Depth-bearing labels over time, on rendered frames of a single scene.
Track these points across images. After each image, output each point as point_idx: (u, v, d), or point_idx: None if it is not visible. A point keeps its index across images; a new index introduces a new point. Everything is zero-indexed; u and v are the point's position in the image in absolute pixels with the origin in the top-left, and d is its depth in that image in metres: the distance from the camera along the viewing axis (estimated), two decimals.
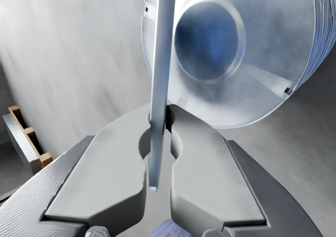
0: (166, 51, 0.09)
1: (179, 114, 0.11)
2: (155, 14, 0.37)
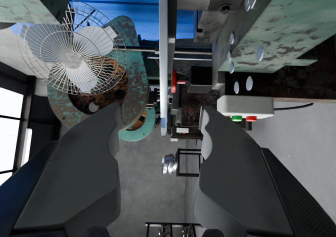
0: (165, 24, 0.18)
1: (213, 116, 0.11)
2: None
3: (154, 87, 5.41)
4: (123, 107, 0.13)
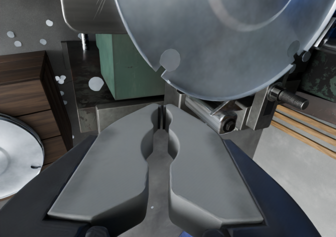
0: (233, 95, 0.26)
1: (176, 114, 0.11)
2: None
3: None
4: (161, 109, 0.13)
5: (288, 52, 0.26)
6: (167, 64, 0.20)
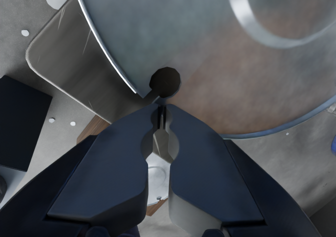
0: None
1: (176, 114, 0.11)
2: None
3: None
4: (161, 109, 0.13)
5: None
6: None
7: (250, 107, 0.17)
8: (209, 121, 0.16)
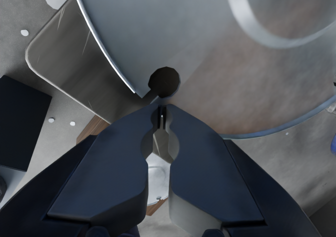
0: None
1: (176, 114, 0.11)
2: None
3: None
4: (161, 108, 0.13)
5: None
6: None
7: None
8: None
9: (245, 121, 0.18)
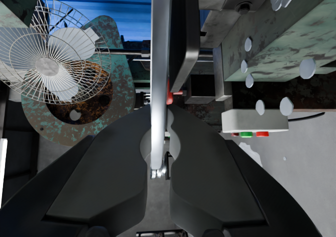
0: None
1: (178, 114, 0.11)
2: None
3: (139, 89, 5.27)
4: None
5: None
6: None
7: None
8: None
9: (162, 102, 0.12)
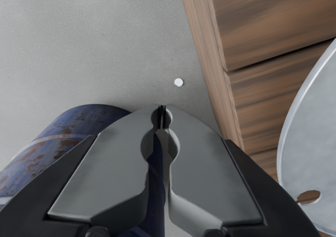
0: None
1: (176, 114, 0.11)
2: None
3: None
4: (161, 109, 0.13)
5: None
6: None
7: None
8: (331, 222, 0.21)
9: (319, 96, 0.14)
